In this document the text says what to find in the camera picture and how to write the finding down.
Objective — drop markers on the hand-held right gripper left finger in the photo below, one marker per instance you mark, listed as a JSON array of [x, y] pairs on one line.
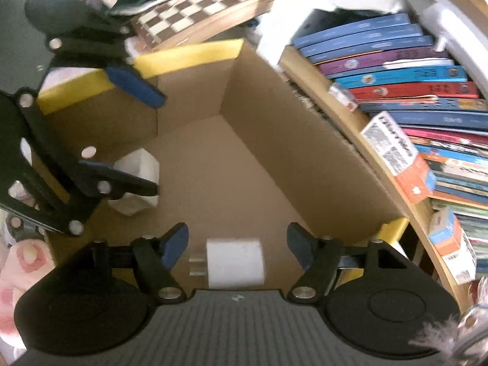
[[176, 241]]

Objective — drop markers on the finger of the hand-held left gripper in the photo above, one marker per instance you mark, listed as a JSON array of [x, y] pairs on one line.
[[97, 166], [133, 85]]

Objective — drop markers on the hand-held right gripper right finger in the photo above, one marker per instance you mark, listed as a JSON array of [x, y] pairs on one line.
[[299, 242]]

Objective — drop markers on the white tissue packet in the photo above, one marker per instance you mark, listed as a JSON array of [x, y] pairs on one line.
[[139, 166]]

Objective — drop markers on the white charger plug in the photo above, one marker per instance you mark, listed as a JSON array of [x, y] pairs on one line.
[[234, 263]]

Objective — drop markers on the yellow cardboard box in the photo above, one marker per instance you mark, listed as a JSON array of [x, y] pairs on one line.
[[213, 167]]

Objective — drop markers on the wooden chessboard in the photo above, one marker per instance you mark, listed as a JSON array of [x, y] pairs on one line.
[[198, 3]]

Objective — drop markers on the white orange carton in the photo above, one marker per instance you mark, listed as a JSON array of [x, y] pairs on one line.
[[396, 156]]

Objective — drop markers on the small red white packet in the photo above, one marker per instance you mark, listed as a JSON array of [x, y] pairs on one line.
[[343, 97]]

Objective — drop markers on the blue orange carton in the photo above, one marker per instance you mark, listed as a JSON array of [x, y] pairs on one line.
[[451, 244]]

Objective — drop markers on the white wooden shelf unit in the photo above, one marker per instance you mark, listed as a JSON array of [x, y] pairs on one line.
[[289, 7]]

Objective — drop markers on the row of books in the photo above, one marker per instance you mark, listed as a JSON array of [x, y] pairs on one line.
[[381, 32]]

